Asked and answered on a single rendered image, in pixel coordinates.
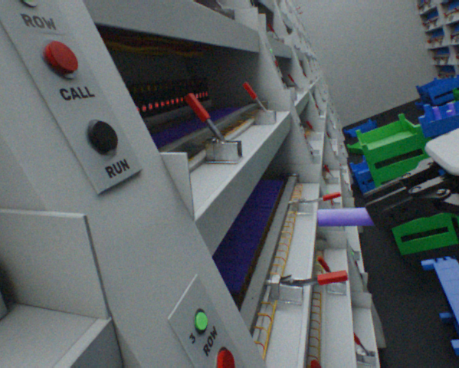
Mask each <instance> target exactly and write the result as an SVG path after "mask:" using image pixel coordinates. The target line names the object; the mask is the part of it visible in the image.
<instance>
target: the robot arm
mask: <svg viewBox="0 0 459 368"><path fill-rule="evenodd" d="M425 152H426V153H427V154H428V155H429V156H430V158H428V159H424V160H422V161H421V162H420V163H419V164H418V167H417V168H416V169H414V170H412V171H410V172H407V173H406V174H404V175H402V176H401V177H400V178H397V179H395V180H392V181H391V182H388V183H386V184H384V185H382V186H380V187H377V188H375V189H373V190H370V191H368V192H366V193H364V194H363V195H362V197H363V200H364V201H365V203H366V205H365V208H366V211H367V212H368V214H369V216H370V218H371V220H372V221H373V223H374V224H375V226H376V228H377V229H378V231H380V232H385V231H387V230H389V229H392V228H395V227H397V226H400V225H403V224H405V223H407V222H411V221H413V220H416V219H419V218H421V217H424V218H429V217H432V216H434V215H437V214H440V213H452V214H455V215H459V129H456V130H454V131H452V132H450V133H447V134H445V135H443V136H440V137H438V138H436V139H434V140H432V141H430V142H428V143H427V145H426V147H425ZM440 169H443V170H444V172H445V174H444V175H442V176H441V174H440V173H439V172H438V170H440Z"/></svg>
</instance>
